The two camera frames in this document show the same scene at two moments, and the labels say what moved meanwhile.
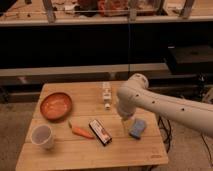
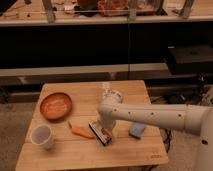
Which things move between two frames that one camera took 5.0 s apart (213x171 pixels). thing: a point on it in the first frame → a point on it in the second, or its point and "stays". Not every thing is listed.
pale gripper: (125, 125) → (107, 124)
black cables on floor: (165, 125) stays
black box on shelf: (191, 59) stays
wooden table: (78, 125) stays
